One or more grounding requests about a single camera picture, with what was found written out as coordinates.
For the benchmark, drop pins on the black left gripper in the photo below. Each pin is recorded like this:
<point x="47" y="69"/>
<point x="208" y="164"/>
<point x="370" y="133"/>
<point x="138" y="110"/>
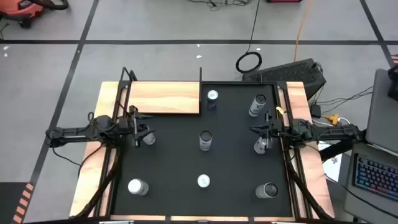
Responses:
<point x="126" y="124"/>

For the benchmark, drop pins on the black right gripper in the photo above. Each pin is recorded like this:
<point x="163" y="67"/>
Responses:
<point x="276" y="128"/>

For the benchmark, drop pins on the silver Diet Coke can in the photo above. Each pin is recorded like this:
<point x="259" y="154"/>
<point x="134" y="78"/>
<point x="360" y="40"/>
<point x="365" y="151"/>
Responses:
<point x="259" y="147"/>

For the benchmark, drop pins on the white Celsius pineapple can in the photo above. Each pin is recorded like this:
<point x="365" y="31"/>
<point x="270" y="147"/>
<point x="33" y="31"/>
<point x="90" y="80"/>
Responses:
<point x="150" y="140"/>

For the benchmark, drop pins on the white Celsius Arctic Vibe can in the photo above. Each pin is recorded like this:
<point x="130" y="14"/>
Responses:
<point x="255" y="109"/>

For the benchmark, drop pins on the blue silver Red Bull can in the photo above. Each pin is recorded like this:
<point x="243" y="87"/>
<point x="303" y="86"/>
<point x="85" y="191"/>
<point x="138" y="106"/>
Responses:
<point x="203" y="181"/>
<point x="212" y="104"/>

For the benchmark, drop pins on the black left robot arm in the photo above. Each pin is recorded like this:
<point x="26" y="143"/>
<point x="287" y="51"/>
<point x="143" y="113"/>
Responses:
<point x="77" y="132"/>

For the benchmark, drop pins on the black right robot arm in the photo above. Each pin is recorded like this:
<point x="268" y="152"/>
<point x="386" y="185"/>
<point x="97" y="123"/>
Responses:
<point x="335" y="132"/>

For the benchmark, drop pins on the wooden shelf board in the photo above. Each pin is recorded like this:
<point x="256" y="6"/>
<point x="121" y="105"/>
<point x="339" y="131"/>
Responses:
<point x="164" y="98"/>

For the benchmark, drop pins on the yellow tag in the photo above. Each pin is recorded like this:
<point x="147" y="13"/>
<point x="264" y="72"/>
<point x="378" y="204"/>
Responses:
<point x="280" y="109"/>

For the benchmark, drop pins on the black table mat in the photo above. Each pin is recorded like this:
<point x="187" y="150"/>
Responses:
<point x="174" y="161"/>

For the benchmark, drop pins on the black power adapter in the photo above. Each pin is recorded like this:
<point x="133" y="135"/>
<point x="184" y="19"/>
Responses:
<point x="315" y="111"/>

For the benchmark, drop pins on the white can with black lid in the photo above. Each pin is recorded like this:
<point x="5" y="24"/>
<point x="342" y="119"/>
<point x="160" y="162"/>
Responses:
<point x="205" y="144"/>

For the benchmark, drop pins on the grey can with dark lid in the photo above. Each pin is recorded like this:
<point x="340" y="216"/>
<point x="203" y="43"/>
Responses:
<point x="264" y="191"/>

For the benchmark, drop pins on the silver can with white lid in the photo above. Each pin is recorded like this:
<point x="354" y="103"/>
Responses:
<point x="136" y="186"/>

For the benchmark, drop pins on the black mesh computer tower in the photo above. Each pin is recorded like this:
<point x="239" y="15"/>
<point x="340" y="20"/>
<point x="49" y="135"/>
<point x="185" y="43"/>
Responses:
<point x="289" y="74"/>

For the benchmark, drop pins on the yellow plug splitter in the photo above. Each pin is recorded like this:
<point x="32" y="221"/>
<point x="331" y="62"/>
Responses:
<point x="333" y="118"/>

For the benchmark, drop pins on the white paper sheet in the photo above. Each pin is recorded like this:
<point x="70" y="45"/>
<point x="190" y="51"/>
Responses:
<point x="334" y="168"/>

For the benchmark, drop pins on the grey desk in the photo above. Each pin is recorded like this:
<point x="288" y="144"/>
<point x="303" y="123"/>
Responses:
<point x="381" y="109"/>

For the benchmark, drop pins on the computer keyboard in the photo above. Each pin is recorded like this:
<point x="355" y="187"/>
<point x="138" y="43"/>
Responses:
<point x="376" y="177"/>

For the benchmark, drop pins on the black device on desk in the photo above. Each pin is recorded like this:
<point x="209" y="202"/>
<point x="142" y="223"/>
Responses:
<point x="394" y="87"/>

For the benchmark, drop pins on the orange shop vacuum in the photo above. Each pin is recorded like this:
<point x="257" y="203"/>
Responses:
<point x="21" y="11"/>

